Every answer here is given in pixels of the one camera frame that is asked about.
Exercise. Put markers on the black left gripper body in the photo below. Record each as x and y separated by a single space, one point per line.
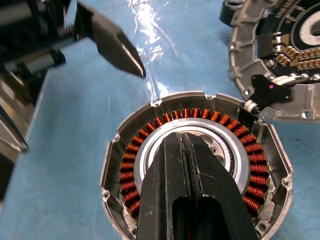
37 32

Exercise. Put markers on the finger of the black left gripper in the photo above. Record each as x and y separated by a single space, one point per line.
112 42
11 132

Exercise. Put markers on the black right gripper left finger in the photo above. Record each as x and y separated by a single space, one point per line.
162 190

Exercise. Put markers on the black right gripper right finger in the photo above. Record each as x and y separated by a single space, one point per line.
215 190

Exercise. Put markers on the round grey metal motor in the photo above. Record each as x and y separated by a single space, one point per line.
240 62

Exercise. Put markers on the silver motor housing copper coils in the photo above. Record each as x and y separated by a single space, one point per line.
258 162

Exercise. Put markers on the blue plastic table cover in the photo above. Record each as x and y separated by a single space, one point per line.
75 150

